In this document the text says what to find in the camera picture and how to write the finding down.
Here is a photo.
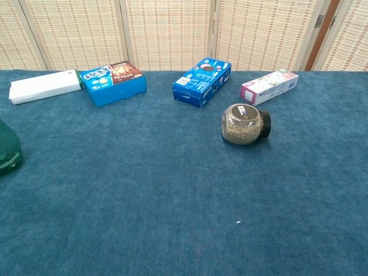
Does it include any green spray bottle black trigger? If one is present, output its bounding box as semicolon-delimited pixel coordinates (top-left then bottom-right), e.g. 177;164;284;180
0;118;24;175

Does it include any blue felt table mat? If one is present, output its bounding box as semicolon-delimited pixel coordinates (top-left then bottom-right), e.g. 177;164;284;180
0;70;368;276

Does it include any blue sandwich cookie box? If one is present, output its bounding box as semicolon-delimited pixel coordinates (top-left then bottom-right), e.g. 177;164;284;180
172;57;232;109

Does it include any glass jar with black lid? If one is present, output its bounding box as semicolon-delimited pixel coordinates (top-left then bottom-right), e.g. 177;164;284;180
220;103;272;145

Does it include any blue chocolate chip cookie box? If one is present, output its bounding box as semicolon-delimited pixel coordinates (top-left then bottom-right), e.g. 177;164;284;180
79;60;147;108

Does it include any pink floral long box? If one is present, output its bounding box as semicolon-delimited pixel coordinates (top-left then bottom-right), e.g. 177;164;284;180
240;68;300;106

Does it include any wide bamboo folding screen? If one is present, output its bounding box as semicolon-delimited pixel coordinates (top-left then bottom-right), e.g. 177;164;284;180
0;0;328;72

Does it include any white rectangular box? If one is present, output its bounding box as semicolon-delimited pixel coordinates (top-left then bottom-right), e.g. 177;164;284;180
8;68;85;106

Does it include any narrow bamboo folding screen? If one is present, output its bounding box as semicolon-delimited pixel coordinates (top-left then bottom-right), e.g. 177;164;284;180
313;0;368;72

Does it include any brown wooden post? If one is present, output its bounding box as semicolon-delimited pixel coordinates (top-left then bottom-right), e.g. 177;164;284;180
304;0;342;72

